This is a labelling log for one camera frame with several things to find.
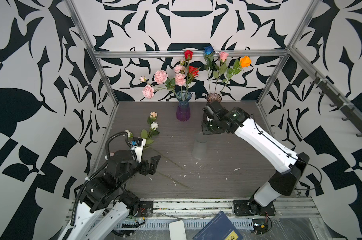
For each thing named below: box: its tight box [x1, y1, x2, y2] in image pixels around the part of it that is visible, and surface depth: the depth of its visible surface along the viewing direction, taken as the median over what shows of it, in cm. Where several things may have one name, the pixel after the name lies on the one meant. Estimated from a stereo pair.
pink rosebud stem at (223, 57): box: [213, 51, 229, 94], surface depth 91 cm
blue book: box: [192, 210, 244, 240], surface depth 70 cm
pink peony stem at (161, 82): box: [139, 70, 179, 99], surface depth 80 cm
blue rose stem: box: [203, 46, 215, 94], surface depth 87 cm
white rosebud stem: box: [124, 129, 134, 139], surface depth 101 cm
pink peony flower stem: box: [174, 60, 186, 94], surface depth 91 cm
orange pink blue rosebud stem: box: [219, 55, 252, 95], surface depth 89 cm
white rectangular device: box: [169, 220, 187, 240], surface depth 66 cm
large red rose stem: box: [186, 65, 202, 88], surface depth 96 cm
